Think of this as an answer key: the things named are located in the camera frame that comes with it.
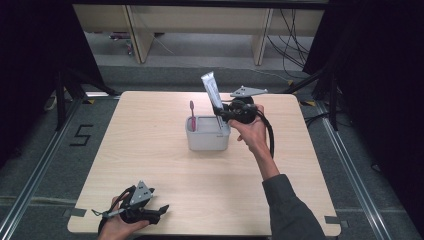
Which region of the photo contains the black metal stand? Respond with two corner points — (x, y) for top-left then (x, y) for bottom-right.
(279, 61), (342, 132)
(53, 64), (122, 132)

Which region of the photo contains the person's right hand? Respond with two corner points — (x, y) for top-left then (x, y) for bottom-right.
(228, 104), (273, 158)

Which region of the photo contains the person's left hand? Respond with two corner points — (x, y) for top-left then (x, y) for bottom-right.
(97, 195), (150, 240)

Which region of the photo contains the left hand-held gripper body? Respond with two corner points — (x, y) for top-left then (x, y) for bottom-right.
(118, 180), (162, 225)

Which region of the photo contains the grey plastic organizer box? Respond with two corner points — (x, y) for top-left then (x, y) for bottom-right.
(185, 115), (232, 152)

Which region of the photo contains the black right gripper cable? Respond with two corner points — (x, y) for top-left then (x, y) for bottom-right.
(253, 109), (276, 160)

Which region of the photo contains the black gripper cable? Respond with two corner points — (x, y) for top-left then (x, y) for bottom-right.
(97, 185), (138, 234)
(253, 109), (276, 160)

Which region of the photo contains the black floor cable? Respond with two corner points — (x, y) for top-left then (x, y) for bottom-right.
(304, 111), (351, 129)

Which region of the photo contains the aluminium floor rail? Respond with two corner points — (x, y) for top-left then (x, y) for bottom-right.
(0, 97), (84, 240)
(315, 100), (392, 240)

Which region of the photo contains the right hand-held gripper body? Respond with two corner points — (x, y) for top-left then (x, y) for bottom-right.
(222, 85), (269, 125)

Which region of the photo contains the light wooden desk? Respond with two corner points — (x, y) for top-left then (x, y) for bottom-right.
(73, 3), (326, 66)

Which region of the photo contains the white toothpaste tube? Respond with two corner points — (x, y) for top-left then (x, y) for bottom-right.
(200, 70), (226, 130)

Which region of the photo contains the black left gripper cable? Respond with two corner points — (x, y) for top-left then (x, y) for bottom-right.
(97, 185), (138, 234)

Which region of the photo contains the small colourful floor clutter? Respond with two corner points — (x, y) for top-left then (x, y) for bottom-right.
(108, 31), (135, 56)

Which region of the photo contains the pink toothbrush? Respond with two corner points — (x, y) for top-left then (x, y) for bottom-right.
(188, 100), (198, 133)

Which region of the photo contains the grey tape piece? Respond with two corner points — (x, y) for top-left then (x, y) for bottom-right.
(324, 215), (350, 230)

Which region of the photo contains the bundle of black cables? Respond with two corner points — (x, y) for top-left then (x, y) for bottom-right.
(266, 8), (314, 80)

